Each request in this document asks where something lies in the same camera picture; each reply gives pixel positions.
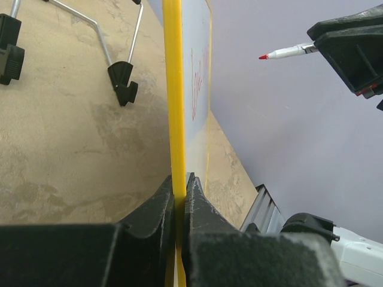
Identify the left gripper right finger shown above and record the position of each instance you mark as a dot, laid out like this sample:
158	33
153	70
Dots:
215	253

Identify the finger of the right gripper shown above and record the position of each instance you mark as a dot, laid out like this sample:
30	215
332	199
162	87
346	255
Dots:
355	54
370	17

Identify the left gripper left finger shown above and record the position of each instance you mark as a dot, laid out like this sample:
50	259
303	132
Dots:
138	250

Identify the red whiteboard marker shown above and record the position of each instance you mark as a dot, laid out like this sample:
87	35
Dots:
296	50

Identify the yellow framed whiteboard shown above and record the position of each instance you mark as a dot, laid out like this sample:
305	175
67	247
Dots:
187	27

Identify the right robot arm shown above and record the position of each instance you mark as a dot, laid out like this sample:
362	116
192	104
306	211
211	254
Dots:
359	258

